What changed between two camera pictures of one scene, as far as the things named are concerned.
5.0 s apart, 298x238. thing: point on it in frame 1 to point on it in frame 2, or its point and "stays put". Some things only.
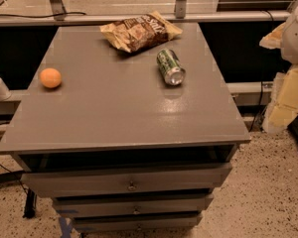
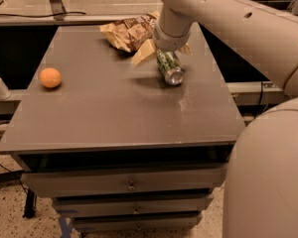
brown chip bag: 140,31 stays put
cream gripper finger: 273,39 to 167,38
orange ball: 50,77 stays put
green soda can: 170,65 stays put
